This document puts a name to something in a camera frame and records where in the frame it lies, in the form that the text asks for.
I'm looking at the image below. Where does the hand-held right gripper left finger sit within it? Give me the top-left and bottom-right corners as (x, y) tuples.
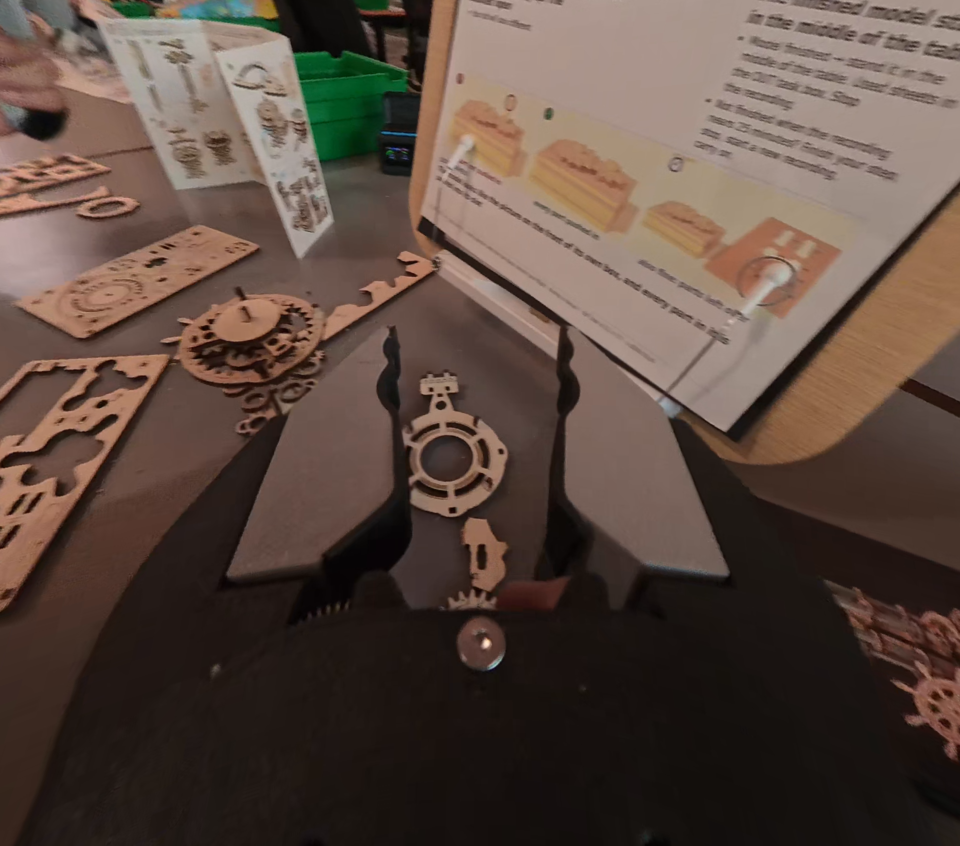
(223, 325), (414, 583)

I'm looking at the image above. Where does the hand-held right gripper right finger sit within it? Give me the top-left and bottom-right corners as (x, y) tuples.
(534, 325), (731, 588)

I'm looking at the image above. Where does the wooden ring part with stem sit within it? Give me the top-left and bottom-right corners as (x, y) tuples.
(402, 371), (510, 516)

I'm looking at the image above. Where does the wooden gear assembly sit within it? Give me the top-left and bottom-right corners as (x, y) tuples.
(178, 288), (328, 438)

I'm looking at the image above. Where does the assembly instruction leaflet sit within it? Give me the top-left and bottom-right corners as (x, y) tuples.
(97, 17), (335, 260)

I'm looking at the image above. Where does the person's left hand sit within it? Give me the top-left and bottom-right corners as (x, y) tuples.
(0, 28), (67, 138)

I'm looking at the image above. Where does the small slotted wooden piece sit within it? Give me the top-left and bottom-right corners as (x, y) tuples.
(460, 517), (510, 593)

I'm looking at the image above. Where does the wooden wave-edged strip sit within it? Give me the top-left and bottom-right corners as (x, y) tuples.
(321, 250), (438, 342)

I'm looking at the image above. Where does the colourful printed box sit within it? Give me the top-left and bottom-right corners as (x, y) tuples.
(161, 0), (280, 24)

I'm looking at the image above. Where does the wooden sheet with large cutouts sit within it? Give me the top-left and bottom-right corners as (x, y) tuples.
(0, 354), (171, 613)

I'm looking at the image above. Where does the instruction sheet on board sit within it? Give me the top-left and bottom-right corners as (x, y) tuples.
(407, 0), (960, 466)

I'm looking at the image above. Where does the wooden sheet with circular engraving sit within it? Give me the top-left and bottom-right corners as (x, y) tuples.
(15, 225), (261, 342)

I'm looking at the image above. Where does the dark box with wheel print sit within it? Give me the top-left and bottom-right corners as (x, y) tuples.
(825, 579), (960, 768)

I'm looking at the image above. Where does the green plastic bin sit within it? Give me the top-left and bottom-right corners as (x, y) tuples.
(291, 51), (411, 165)

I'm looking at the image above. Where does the black device with screen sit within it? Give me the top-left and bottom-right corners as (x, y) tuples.
(378, 92), (423, 180)

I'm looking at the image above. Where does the oval wooden ring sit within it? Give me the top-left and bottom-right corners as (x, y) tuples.
(75, 193), (142, 222)

